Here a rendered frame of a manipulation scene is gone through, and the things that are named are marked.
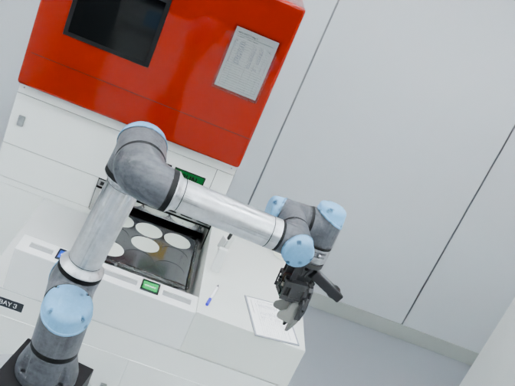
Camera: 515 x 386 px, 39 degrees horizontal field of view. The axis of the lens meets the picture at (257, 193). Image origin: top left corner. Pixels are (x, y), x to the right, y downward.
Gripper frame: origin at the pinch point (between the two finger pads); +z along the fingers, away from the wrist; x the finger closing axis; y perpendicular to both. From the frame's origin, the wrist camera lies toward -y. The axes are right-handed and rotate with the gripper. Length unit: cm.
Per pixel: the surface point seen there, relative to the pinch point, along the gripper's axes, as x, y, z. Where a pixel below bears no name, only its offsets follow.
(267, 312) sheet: -32.2, -6.7, 17.1
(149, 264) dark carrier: -55, 29, 23
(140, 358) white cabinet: -26, 28, 39
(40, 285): -32, 62, 25
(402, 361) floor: -179, -163, 114
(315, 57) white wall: -224, -53, -32
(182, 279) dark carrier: -51, 18, 23
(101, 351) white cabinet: -28, 39, 41
